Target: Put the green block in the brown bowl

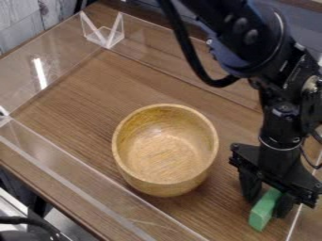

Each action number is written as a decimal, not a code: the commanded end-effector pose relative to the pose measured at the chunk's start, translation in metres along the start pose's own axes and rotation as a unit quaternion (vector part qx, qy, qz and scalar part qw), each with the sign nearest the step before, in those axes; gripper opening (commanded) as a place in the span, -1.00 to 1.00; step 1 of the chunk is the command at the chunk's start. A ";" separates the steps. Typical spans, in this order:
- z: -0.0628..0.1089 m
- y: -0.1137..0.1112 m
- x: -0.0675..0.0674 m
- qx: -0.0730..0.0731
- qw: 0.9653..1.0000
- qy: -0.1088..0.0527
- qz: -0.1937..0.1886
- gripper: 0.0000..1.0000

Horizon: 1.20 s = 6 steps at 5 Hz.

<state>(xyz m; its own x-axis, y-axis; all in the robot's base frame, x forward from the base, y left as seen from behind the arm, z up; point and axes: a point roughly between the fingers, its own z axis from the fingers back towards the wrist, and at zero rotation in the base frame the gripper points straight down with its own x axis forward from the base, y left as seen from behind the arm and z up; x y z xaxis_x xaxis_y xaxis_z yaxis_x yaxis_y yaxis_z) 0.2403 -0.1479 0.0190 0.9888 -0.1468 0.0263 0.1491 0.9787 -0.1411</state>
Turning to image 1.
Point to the green rectangular block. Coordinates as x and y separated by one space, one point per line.
260 211

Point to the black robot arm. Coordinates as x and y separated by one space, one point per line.
252 45

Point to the clear acrylic tray walls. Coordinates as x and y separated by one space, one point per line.
66 91

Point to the brown wooden bowl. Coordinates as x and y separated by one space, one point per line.
164 146

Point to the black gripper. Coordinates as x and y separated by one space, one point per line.
276 167

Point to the clear acrylic corner bracket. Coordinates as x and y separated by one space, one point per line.
107 37

